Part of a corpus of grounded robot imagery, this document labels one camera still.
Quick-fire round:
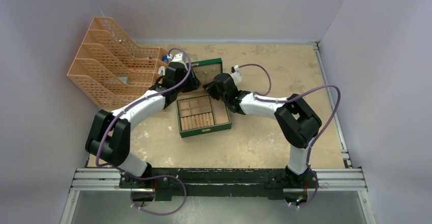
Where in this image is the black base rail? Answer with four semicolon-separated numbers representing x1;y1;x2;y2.
119;167;318;204

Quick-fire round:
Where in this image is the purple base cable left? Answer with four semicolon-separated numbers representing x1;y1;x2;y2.
129;174;188;216

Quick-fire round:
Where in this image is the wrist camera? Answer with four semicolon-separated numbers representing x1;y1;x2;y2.
230;65;241;85
167;52;188;68

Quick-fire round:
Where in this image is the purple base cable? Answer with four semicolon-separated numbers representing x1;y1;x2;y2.
285;170;321;210
129;174;188;216

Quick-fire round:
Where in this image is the aluminium frame rail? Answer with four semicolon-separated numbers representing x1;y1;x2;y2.
312;41;375;224

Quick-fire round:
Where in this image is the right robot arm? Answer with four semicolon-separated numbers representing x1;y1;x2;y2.
203;73;322;187

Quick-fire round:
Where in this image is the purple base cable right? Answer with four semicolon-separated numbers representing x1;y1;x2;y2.
285;170;321;210

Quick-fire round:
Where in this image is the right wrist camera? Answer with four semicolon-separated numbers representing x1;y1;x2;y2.
230;65;241;85

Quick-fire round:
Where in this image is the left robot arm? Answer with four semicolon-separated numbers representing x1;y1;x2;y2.
85;62;200;188

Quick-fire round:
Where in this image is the orange mesh file organizer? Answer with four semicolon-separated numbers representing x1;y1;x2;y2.
67;17;168;110

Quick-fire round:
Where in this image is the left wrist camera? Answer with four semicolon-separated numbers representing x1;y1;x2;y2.
167;52;188;68

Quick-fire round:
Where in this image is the green jewelry box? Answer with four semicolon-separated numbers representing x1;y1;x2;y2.
176;58;232;138

